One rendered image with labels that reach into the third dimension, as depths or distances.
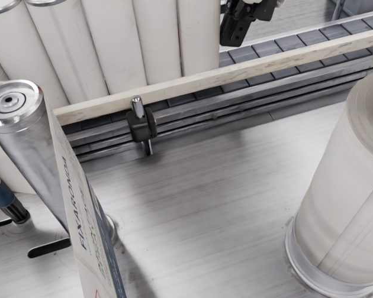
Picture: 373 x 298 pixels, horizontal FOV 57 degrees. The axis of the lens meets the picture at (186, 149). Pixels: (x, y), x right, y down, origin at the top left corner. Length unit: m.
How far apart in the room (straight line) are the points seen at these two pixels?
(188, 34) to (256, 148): 0.16
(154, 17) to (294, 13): 0.39
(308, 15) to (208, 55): 0.34
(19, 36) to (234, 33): 0.24
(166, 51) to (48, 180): 0.24
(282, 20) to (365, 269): 0.52
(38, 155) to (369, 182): 0.19
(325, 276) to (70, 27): 0.33
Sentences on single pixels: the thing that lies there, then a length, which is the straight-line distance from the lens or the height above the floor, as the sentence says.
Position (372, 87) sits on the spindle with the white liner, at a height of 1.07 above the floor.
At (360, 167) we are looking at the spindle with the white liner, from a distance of 0.20.
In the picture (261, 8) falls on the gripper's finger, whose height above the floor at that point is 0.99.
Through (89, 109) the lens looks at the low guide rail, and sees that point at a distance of 0.43.
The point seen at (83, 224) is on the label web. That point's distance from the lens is 0.19.
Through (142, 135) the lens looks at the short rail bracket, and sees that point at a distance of 0.40.
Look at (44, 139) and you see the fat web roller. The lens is 0.23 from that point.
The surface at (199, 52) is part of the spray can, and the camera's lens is 0.44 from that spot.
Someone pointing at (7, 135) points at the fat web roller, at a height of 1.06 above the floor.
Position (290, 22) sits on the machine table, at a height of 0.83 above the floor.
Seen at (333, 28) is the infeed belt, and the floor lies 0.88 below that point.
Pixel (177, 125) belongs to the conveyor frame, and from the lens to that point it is 0.47.
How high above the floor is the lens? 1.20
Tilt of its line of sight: 52 degrees down
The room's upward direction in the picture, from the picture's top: 5 degrees counter-clockwise
